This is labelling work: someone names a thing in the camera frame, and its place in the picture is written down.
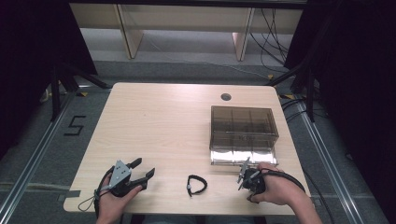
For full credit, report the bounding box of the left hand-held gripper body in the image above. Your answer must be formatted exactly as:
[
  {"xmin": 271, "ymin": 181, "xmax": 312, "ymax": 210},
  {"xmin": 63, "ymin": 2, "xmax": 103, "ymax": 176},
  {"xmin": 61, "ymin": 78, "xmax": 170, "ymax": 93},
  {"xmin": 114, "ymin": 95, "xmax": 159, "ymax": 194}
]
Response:
[{"xmin": 106, "ymin": 159, "xmax": 149, "ymax": 198}]

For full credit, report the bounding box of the metal floor rail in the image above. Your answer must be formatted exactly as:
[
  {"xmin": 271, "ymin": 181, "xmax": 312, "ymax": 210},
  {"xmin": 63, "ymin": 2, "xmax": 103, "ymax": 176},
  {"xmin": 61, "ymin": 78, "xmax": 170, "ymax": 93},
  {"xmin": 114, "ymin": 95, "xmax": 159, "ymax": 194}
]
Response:
[
  {"xmin": 296, "ymin": 101, "xmax": 364, "ymax": 224},
  {"xmin": 0, "ymin": 91, "xmax": 77, "ymax": 217}
]

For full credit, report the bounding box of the thin white floor cable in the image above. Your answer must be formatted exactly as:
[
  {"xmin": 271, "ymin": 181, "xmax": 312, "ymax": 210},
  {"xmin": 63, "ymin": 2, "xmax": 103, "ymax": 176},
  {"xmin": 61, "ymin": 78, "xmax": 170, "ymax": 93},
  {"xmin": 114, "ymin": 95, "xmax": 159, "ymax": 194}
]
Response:
[{"xmin": 146, "ymin": 36, "xmax": 270, "ymax": 80}]

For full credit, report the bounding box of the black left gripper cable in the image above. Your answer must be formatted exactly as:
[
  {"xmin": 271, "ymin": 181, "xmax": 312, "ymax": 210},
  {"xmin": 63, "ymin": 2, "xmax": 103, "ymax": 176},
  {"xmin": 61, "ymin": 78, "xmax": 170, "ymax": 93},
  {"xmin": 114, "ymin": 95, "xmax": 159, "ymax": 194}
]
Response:
[{"xmin": 92, "ymin": 165, "xmax": 117, "ymax": 218}]

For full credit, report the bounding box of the bundle of black cables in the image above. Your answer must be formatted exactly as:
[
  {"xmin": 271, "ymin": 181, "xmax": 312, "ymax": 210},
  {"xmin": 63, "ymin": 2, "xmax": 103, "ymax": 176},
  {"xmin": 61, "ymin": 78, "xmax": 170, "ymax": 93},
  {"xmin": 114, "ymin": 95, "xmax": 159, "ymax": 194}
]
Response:
[{"xmin": 248, "ymin": 7, "xmax": 292, "ymax": 75}]

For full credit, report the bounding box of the black braided bracelet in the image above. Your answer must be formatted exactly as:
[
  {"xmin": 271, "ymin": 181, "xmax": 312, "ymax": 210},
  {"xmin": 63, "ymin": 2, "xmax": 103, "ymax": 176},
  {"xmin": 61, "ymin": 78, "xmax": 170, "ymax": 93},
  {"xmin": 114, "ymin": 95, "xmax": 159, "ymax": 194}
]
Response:
[{"xmin": 186, "ymin": 175, "xmax": 208, "ymax": 198}]

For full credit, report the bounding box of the light wooden shelf unit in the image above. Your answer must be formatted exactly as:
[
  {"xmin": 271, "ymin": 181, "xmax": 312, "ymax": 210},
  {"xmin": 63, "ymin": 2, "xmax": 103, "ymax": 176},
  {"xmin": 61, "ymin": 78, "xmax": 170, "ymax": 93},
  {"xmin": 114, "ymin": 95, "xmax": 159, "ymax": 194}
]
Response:
[{"xmin": 68, "ymin": 3, "xmax": 304, "ymax": 62}]

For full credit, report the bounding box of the thin grey cord loop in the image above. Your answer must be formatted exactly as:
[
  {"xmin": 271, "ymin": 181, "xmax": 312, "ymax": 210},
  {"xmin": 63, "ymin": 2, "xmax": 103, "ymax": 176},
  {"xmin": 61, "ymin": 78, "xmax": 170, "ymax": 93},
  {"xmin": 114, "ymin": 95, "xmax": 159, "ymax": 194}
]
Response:
[{"xmin": 77, "ymin": 195, "xmax": 98, "ymax": 214}]

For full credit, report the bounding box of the grey tape strip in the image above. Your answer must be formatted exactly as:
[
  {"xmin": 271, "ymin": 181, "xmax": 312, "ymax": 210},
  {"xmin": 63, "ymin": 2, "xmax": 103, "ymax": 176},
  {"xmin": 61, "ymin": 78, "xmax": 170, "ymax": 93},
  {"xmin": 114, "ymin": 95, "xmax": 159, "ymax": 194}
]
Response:
[{"xmin": 56, "ymin": 189, "xmax": 82, "ymax": 199}]

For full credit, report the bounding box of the black curtain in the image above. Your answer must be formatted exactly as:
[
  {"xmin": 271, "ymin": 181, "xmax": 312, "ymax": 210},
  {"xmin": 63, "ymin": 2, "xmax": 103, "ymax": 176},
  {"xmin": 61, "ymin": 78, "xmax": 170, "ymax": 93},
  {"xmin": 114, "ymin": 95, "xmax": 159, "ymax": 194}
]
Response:
[
  {"xmin": 283, "ymin": 0, "xmax": 396, "ymax": 216},
  {"xmin": 0, "ymin": 0, "xmax": 99, "ymax": 160}
]

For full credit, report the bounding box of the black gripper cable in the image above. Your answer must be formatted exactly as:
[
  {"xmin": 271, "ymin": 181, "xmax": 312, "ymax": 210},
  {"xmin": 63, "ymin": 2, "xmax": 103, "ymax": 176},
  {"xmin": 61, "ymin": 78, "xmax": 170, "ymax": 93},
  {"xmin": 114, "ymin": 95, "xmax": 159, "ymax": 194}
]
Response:
[
  {"xmin": 260, "ymin": 168, "xmax": 307, "ymax": 194},
  {"xmin": 92, "ymin": 165, "xmax": 117, "ymax": 218}
]

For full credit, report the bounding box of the person's right hand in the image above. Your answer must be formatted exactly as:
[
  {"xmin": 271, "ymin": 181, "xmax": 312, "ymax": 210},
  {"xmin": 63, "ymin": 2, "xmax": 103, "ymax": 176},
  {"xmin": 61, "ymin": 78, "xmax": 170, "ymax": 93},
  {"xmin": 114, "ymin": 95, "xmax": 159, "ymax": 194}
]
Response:
[{"xmin": 247, "ymin": 161, "xmax": 305, "ymax": 207}]

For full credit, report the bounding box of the person's left hand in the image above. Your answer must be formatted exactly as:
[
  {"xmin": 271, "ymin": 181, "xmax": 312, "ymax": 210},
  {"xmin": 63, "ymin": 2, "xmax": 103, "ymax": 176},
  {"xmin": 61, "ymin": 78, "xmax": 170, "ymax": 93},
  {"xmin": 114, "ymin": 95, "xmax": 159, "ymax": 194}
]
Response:
[{"xmin": 96, "ymin": 174, "xmax": 144, "ymax": 220}]

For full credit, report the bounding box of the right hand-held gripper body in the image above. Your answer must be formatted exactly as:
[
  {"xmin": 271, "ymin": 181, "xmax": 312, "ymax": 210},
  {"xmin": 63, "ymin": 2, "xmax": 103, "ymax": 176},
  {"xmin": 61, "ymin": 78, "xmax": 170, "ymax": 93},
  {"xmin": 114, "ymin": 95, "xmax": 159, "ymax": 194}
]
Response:
[{"xmin": 236, "ymin": 156, "xmax": 267, "ymax": 195}]

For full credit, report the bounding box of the transparent brown compartment box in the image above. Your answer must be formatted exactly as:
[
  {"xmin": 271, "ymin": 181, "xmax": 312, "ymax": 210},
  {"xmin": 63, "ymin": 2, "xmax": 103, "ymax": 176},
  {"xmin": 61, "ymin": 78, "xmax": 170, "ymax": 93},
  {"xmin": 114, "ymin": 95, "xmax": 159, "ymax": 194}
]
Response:
[{"xmin": 208, "ymin": 105, "xmax": 280, "ymax": 166}]

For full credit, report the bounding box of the black metal stand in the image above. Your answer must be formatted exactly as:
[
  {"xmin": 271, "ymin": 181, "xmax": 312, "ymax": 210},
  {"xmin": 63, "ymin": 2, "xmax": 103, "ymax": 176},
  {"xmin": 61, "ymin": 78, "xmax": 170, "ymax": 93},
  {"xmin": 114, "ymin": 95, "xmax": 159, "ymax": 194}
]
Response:
[
  {"xmin": 49, "ymin": 62, "xmax": 112, "ymax": 123},
  {"xmin": 264, "ymin": 60, "xmax": 316, "ymax": 123}
]

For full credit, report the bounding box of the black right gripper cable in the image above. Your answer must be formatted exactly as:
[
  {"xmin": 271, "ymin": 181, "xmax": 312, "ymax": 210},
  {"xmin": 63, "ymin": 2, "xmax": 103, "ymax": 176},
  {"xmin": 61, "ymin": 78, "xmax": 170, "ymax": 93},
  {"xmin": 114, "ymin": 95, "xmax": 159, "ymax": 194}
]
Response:
[{"xmin": 260, "ymin": 168, "xmax": 307, "ymax": 194}]

